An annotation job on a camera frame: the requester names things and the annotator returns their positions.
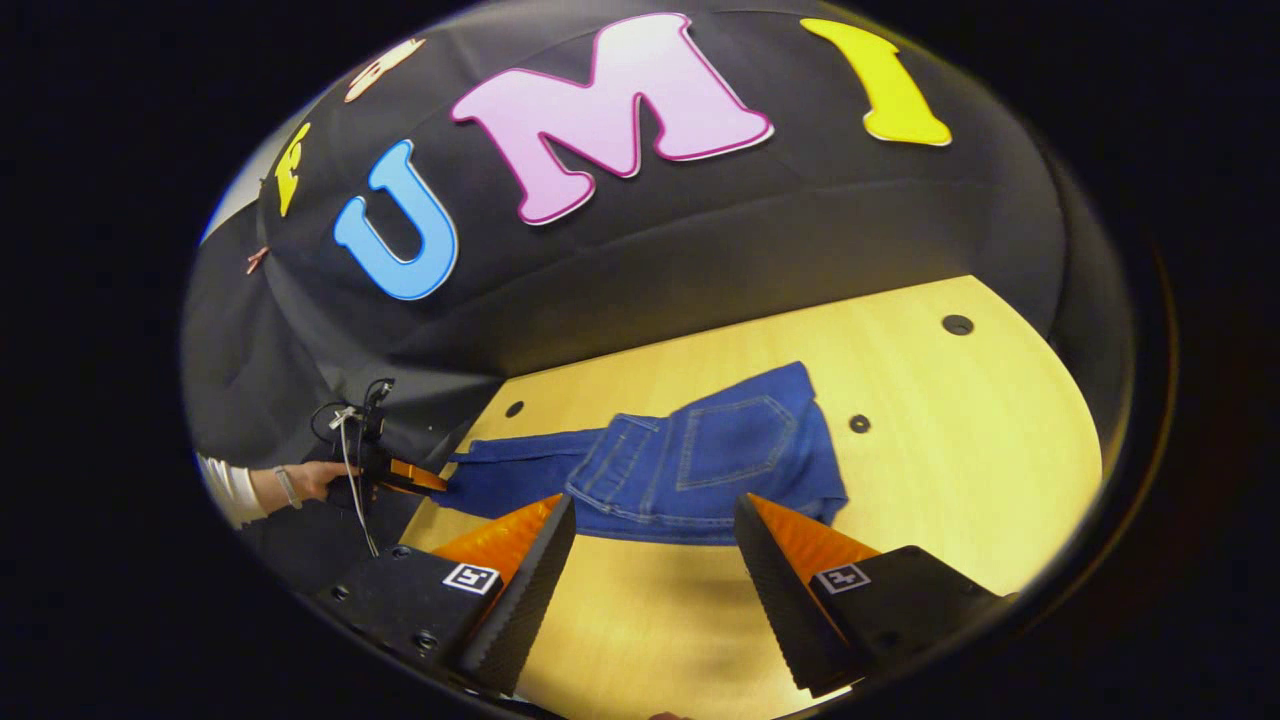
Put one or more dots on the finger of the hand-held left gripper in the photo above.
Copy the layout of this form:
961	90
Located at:
415	478

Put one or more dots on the blue denim jeans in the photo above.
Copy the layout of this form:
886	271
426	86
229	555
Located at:
720	450

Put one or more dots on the red backdrop clip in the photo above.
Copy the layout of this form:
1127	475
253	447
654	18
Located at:
257	260

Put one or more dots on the black backdrop cloth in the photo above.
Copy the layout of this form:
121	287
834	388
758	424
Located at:
800	220

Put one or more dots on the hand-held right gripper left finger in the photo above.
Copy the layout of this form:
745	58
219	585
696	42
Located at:
525	600

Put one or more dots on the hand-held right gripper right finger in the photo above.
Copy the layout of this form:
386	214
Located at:
785	600

